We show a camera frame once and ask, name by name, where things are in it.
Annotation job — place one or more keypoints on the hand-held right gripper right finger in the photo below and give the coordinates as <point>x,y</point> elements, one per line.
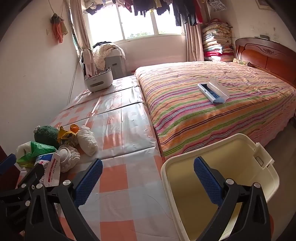
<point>207,183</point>

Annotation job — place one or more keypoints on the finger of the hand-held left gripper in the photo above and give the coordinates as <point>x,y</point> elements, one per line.
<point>27,178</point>
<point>7,163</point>

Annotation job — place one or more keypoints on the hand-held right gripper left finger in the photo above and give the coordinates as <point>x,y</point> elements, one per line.
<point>89,180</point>

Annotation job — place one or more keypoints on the white blue red carton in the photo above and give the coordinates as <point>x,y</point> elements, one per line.
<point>52,166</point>

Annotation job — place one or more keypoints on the green plastic bag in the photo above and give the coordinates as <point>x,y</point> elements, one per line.
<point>38,148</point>

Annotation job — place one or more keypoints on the cream plastic bin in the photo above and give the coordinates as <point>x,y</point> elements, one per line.
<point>208,150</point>

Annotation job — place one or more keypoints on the green plush toy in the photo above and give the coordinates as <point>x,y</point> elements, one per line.
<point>47,135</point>

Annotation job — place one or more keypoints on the white lace foam net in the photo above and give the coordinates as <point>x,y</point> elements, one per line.
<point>68,157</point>

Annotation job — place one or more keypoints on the white crumpled bag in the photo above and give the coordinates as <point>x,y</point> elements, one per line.
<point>86,140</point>

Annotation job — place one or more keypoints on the yellow crumpled wrapper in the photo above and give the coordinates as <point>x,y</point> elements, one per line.
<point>63,134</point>

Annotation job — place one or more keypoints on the striped bed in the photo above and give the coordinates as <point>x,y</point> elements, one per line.
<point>208,120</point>

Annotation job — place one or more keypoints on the open white blue case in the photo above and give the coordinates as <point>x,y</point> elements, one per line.
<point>212,91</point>

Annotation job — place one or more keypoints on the white desk organiser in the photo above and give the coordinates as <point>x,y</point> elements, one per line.
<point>98,82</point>

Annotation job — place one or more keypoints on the grey air cooler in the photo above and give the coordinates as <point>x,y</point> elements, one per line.
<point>115,64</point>

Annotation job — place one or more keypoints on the floral pillow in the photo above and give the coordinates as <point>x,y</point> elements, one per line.
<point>240,62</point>

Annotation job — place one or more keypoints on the dotted cream quilt cover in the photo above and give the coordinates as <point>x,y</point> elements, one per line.
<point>104,53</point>

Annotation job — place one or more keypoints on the dark folded cloth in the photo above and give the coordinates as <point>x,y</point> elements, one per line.
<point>103,44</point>

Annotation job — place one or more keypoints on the beige window curtain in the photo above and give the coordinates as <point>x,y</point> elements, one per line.
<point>79,30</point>
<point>193,44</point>

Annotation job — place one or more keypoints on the wooden bed headboard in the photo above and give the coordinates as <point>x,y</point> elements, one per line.
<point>266,55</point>

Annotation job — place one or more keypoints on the stack of folded quilts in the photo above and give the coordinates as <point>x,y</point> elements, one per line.
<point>217,41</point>

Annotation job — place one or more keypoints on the grey item on headboard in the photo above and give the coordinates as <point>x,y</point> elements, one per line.
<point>263,36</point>

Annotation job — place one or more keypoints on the window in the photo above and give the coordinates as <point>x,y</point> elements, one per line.
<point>136,25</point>

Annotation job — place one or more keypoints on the row of hanging clothes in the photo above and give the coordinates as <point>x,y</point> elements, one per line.
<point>180,9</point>

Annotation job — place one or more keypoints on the orange cloth on wall hook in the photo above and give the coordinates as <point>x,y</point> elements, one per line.
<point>59,27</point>

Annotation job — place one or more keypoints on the framed wall picture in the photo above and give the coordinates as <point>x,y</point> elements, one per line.
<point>266,4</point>

